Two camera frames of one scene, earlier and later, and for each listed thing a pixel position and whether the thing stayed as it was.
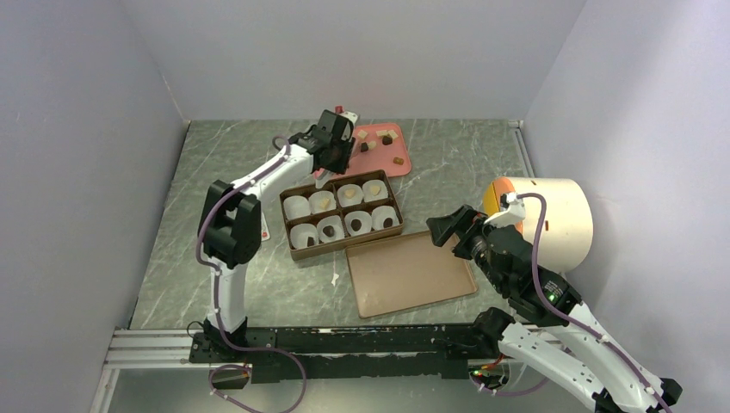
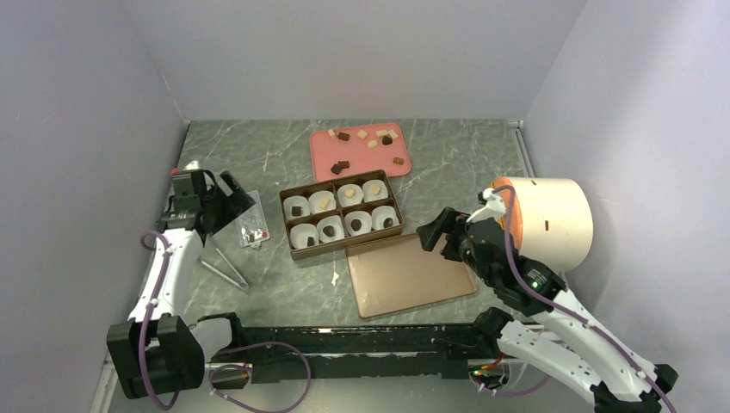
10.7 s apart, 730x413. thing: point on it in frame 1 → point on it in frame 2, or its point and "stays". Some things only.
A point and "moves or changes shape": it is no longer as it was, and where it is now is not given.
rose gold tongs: (322, 177) moves or changes shape
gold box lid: (405, 273) stays
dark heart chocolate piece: (355, 224) stays
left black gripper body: (342, 155) → (208, 201)
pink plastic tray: (380, 147) stays
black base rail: (348, 354) stays
